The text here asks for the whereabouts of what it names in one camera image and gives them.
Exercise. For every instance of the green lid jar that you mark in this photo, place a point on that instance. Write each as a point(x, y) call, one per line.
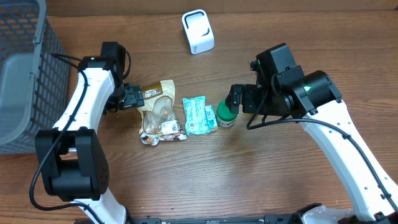
point(224, 117)

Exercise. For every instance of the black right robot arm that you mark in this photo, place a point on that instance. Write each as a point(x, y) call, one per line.
point(283, 91)

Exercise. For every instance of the dark grey plastic basket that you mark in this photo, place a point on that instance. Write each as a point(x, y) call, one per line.
point(34, 85)

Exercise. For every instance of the light blue wipes pack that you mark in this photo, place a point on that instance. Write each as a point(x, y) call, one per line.
point(195, 116)

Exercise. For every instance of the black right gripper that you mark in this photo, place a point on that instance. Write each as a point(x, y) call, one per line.
point(250, 92)

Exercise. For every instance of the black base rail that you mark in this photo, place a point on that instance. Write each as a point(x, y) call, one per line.
point(217, 221)

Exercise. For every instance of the teal tissue pack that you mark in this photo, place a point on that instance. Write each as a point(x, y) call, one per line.
point(211, 118)

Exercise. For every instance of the white barcode scanner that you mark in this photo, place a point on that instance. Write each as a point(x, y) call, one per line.
point(198, 31)

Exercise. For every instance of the brown snack packet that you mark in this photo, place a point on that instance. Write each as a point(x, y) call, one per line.
point(159, 122)

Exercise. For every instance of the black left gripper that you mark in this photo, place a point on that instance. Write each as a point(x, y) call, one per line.
point(135, 98)

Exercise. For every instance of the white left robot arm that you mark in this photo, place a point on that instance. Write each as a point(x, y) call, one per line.
point(73, 170)

